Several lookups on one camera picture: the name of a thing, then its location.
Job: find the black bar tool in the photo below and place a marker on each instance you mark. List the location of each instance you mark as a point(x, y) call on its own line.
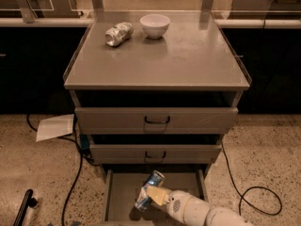
point(28, 202)

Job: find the grey drawer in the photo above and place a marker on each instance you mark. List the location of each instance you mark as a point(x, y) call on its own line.
point(123, 188)
point(155, 120)
point(155, 154)

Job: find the grey bottom drawer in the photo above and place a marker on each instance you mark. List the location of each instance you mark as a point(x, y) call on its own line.
point(123, 188)

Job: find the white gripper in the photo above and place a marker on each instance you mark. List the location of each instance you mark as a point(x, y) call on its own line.
point(175, 201)

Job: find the grey middle drawer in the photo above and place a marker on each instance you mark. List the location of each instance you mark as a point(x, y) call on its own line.
point(155, 154)

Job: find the grey drawer cabinet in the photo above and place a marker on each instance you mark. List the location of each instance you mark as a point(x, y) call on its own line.
point(190, 66)

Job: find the grey top drawer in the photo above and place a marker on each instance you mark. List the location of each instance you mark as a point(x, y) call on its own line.
point(155, 120)

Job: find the white bowl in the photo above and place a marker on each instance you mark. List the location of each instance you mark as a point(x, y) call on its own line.
point(155, 25)

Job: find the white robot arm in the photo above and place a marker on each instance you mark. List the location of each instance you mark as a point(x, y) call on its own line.
point(217, 216)

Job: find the blue box on floor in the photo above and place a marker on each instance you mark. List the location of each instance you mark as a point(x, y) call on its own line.
point(84, 142)

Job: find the white paper sheet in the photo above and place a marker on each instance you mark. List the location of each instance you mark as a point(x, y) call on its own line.
point(55, 127)

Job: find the crushed silver can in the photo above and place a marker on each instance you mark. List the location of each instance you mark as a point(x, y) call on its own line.
point(118, 34)

